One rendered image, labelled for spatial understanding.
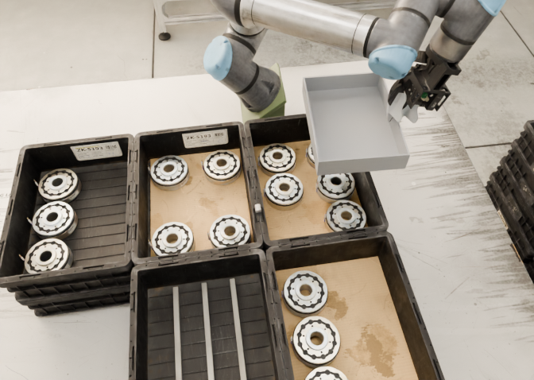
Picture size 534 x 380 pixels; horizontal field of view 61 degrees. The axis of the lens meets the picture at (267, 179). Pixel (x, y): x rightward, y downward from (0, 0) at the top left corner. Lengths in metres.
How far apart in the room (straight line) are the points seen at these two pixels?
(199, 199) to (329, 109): 0.42
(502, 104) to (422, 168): 1.50
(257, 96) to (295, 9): 0.57
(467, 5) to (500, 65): 2.32
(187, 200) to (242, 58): 0.46
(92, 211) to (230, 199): 0.37
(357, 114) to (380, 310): 0.47
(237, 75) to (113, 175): 0.47
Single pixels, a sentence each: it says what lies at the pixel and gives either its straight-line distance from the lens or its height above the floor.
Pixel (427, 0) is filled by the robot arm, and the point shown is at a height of 1.39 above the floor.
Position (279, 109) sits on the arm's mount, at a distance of 1.45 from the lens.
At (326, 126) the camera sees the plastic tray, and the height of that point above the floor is 1.04.
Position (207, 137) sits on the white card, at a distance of 1.28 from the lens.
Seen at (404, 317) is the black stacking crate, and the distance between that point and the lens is 1.08.
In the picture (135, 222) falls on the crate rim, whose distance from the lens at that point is 1.11.
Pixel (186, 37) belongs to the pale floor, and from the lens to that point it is 3.15.
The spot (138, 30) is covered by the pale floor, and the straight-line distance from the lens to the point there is 3.28.
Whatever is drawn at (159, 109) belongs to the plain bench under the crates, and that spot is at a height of 0.70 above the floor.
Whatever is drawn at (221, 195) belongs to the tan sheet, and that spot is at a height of 0.83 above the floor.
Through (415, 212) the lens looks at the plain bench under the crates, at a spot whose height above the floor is 0.70.
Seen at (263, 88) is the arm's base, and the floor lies 0.88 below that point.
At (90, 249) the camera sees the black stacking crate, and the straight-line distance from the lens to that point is 1.23.
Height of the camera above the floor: 1.85
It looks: 54 degrees down
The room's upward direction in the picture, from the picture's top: straight up
